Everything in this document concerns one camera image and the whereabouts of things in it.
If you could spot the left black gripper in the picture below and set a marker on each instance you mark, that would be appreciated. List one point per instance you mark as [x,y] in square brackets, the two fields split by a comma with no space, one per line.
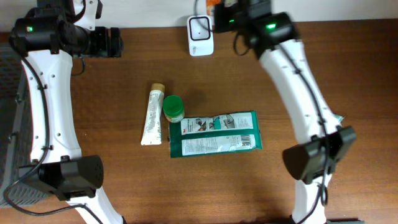
[103,50]

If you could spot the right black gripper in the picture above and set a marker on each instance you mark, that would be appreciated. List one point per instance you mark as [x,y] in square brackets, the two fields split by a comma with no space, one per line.
[223,23]

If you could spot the orange small tissue pack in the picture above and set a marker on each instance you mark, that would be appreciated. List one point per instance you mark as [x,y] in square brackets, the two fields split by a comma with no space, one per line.
[210,6]

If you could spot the green lid small jar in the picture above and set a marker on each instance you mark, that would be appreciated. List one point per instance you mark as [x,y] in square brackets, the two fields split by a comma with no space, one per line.
[173,108]

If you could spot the white printed tube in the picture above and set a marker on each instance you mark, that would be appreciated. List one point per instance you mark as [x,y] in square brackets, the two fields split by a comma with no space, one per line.
[152,134]

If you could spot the green white wipes packet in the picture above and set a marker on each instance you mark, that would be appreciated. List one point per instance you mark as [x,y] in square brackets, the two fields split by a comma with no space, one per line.
[221,134]

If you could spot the light teal wipe sachet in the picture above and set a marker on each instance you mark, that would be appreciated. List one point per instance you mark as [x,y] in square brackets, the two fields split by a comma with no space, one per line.
[339,118]

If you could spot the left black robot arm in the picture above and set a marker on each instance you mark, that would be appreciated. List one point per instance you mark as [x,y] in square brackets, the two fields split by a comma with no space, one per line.
[47,39]

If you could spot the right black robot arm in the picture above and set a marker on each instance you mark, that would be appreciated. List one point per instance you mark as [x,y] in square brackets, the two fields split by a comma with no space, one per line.
[322,140]

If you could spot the white barcode scanner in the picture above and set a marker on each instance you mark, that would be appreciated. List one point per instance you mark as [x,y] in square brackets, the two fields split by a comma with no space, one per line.
[200,36]

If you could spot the grey plastic mesh basket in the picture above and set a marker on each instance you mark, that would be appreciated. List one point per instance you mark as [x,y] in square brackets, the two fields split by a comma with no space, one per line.
[16,119]

